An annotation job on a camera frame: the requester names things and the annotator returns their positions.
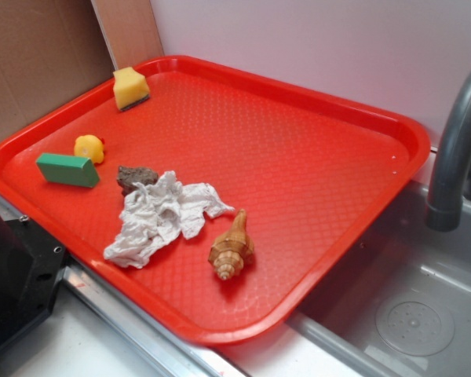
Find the crumpled white cloth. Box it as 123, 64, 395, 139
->
103, 170, 235, 269

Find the grey toy faucet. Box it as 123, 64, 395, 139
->
425, 72, 471, 232

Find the silver metal rail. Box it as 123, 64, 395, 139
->
0, 184, 236, 377

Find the yellow rubber duck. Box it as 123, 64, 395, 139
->
74, 134, 104, 164

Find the red plastic tray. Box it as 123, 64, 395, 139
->
0, 57, 430, 346

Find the brown cardboard panel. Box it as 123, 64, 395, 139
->
0, 1, 163, 141

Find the green rectangular block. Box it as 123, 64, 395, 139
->
35, 153, 100, 188

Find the brown rock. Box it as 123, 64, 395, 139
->
116, 166, 159, 196

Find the brown spiral sea shell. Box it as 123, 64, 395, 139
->
208, 209, 255, 281

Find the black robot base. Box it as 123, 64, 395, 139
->
0, 215, 67, 352

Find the yellow sponge with scourer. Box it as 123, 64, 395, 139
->
113, 67, 150, 112

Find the grey toy sink basin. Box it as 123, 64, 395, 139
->
289, 183, 471, 376

